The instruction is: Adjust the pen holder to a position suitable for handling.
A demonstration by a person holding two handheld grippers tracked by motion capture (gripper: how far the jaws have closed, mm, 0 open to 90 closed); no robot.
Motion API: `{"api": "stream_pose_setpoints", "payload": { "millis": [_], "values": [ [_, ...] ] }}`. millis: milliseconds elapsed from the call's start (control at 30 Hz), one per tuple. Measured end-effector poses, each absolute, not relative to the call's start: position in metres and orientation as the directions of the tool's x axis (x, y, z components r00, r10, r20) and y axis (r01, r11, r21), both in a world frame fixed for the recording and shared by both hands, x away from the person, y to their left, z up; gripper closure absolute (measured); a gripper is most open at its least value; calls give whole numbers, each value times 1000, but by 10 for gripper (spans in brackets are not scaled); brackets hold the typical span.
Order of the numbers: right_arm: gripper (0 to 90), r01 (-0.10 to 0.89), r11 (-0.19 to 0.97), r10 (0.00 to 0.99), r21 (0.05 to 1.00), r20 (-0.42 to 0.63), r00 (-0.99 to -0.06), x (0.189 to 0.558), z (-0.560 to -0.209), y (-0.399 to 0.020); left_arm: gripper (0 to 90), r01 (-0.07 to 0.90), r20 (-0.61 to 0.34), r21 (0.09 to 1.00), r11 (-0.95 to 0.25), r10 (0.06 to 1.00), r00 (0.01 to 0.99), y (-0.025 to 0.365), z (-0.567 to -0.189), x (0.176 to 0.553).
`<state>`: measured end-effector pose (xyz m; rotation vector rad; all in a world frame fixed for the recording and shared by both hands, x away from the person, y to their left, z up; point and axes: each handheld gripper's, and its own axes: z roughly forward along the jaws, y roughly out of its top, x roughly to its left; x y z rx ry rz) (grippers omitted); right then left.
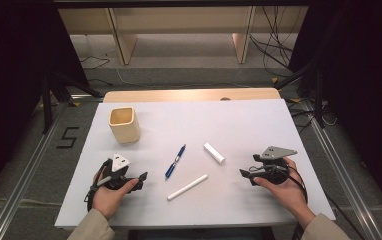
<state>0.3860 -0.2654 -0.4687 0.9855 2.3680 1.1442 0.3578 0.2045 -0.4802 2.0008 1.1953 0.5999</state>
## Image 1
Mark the aluminium floor rail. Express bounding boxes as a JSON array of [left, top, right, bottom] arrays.
[[0, 102, 71, 240], [299, 99, 382, 240]]

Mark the thin black floor cable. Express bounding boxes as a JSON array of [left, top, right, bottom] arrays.
[[79, 55, 111, 71]]

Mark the short white cylinder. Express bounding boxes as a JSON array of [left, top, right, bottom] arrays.
[[202, 142, 227, 165]]

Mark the black curtain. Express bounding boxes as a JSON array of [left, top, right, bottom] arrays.
[[0, 0, 90, 208], [288, 0, 382, 221]]

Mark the hand-held gripper cable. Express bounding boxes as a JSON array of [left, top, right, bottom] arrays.
[[83, 158, 114, 213], [280, 164, 310, 205]]

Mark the black tripod stand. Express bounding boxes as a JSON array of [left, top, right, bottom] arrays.
[[40, 71, 104, 135]]

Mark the person's right hand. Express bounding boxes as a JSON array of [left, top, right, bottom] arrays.
[[253, 157, 317, 230]]

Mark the white table cover board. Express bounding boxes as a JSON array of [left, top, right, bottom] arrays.
[[54, 98, 336, 230]]

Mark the light wooden table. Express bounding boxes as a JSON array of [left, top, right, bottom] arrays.
[[102, 87, 282, 104]]

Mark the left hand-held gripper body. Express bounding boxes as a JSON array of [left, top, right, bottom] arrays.
[[102, 152, 140, 191]]

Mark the bundle of black floor cables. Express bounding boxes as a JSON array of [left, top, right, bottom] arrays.
[[248, 5, 296, 78]]

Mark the black metal frame stand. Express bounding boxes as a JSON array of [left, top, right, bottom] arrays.
[[273, 59, 327, 130]]

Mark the person's left hand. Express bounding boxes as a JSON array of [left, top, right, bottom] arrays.
[[91, 167, 141, 221]]

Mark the long white pen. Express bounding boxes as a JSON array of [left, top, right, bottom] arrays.
[[166, 173, 209, 202]]

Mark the beige pen holder cup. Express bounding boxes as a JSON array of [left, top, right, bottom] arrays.
[[107, 106, 142, 145]]

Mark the blue pen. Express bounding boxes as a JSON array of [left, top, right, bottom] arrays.
[[164, 143, 187, 181]]

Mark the left hand-held gripper cable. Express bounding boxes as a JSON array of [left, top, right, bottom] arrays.
[[83, 158, 114, 213]]

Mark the black overhead bar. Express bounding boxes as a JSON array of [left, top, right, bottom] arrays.
[[53, 0, 314, 9]]

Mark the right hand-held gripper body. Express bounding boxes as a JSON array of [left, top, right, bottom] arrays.
[[250, 145, 299, 186]]

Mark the right hand-held gripper cable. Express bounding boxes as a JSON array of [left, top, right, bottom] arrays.
[[280, 164, 310, 205]]

